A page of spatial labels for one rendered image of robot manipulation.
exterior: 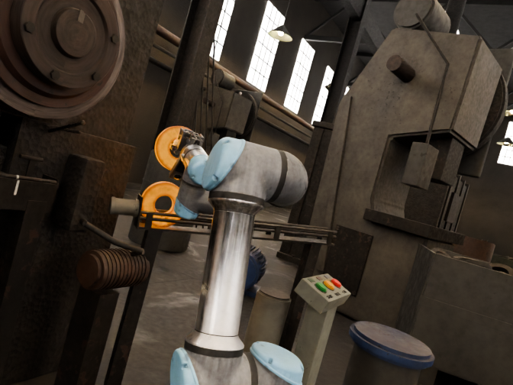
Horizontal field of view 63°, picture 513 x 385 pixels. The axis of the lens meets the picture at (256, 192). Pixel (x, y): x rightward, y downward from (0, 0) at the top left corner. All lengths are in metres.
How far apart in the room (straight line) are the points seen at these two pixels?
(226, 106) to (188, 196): 7.97
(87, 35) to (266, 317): 0.99
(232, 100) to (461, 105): 6.35
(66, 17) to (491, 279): 2.35
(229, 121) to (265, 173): 8.29
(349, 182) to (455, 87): 1.05
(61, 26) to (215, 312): 0.79
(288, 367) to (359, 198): 2.70
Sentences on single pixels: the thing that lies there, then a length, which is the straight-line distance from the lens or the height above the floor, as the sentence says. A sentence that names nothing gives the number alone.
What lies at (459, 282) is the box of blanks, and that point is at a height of 0.62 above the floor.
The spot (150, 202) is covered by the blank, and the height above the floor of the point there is 0.71.
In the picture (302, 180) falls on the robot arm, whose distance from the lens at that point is 0.89.
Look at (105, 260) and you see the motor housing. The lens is 1.38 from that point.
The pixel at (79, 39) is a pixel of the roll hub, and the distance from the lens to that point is 1.24.
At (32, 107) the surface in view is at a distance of 1.29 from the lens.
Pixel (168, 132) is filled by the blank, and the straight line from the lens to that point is 1.47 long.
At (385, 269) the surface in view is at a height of 0.48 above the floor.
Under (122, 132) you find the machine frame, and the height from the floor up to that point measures 0.91.
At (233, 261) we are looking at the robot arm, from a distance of 0.82.
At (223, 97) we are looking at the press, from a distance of 9.27.
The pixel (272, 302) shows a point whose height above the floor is 0.50.
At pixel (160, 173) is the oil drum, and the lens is 3.92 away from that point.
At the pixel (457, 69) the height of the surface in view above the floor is 2.02.
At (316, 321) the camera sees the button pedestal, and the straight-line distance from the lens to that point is 1.42.
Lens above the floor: 0.88
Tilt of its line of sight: 2 degrees down
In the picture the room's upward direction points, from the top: 16 degrees clockwise
